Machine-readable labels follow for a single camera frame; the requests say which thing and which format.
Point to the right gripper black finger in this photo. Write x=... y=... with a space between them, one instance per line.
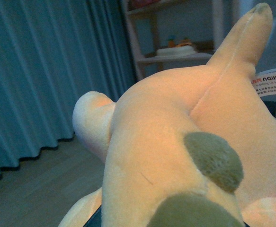
x=95 y=220

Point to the yellow plush dinosaur toy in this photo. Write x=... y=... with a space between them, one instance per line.
x=186 y=147

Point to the teal curtain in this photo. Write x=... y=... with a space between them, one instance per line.
x=51 y=53

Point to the cream toy cake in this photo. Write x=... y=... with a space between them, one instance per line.
x=183 y=48

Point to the wooden shelf unit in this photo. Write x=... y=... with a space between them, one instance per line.
x=151 y=23

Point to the white toy label tag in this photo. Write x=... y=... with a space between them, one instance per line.
x=265 y=83

